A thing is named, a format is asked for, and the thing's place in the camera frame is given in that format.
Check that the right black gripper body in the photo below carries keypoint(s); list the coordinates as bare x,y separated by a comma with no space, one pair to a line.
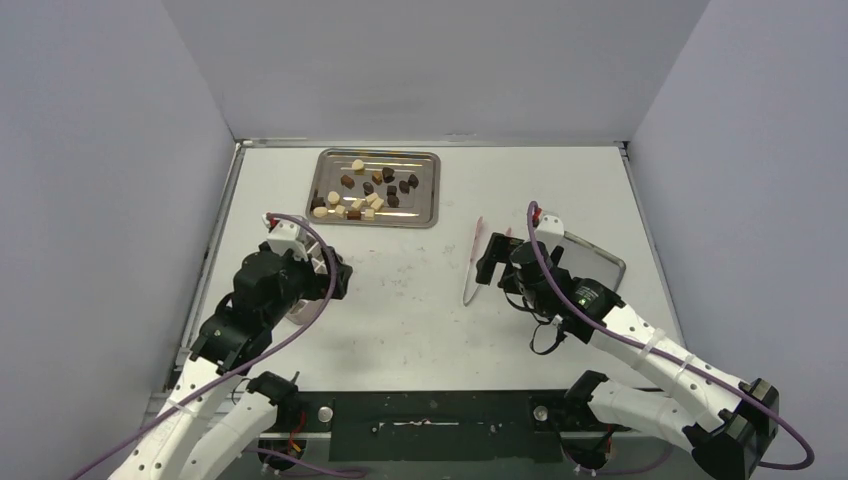
497,258

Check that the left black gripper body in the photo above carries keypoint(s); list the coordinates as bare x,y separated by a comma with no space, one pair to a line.
301,280

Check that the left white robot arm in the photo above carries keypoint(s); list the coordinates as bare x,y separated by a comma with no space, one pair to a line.
187,442

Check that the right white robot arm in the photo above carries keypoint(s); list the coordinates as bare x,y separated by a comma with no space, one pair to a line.
720,419

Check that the dark brown square chocolate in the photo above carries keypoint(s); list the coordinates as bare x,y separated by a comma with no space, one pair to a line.
318,201

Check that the steel chocolate tray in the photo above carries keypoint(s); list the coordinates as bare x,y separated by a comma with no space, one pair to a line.
410,201

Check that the cream heart chocolate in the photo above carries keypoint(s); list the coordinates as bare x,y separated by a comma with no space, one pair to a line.
358,166

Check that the dark heart chocolate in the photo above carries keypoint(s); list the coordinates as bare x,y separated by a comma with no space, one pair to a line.
388,175

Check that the metal tin lid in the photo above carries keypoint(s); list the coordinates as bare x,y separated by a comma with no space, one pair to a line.
586,260

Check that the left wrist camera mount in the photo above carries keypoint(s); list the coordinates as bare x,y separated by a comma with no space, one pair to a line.
285,236

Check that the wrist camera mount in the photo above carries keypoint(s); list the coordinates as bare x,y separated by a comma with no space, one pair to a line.
549,230
285,236

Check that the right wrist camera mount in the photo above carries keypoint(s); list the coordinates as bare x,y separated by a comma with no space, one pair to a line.
549,230

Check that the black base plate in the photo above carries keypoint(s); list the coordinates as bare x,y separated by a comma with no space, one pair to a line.
451,426

